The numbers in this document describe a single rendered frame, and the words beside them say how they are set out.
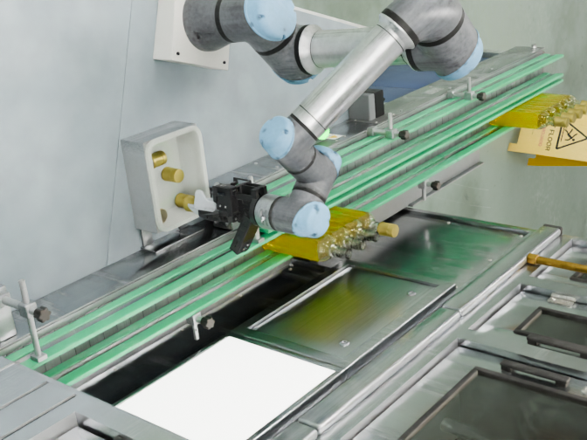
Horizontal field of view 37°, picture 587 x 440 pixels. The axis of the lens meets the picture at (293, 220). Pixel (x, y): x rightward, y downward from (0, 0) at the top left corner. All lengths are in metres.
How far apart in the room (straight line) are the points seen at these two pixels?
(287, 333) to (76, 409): 0.92
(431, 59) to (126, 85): 0.70
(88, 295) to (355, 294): 0.67
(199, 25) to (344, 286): 0.74
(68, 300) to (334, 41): 0.81
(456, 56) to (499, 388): 0.69
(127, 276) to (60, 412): 0.82
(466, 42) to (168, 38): 0.68
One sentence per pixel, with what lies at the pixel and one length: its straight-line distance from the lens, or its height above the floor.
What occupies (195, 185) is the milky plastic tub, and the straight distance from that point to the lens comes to 2.17.
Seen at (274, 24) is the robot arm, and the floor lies 1.03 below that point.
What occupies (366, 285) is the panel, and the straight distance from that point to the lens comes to 2.26.
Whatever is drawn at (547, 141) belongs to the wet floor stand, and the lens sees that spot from 5.43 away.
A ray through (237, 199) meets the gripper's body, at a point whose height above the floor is 1.06.
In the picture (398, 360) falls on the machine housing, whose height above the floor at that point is 1.39.
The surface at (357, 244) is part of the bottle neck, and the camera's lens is 2.16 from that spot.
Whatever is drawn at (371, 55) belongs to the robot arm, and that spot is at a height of 1.34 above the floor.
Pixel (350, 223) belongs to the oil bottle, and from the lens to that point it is 2.23.
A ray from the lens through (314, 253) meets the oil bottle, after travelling 2.16.
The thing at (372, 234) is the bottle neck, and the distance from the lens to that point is 2.20.
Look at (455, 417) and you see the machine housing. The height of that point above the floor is 1.57.
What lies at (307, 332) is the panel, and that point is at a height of 1.14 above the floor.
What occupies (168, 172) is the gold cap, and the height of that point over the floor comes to 0.79.
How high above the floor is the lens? 2.33
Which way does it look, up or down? 38 degrees down
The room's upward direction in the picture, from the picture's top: 102 degrees clockwise
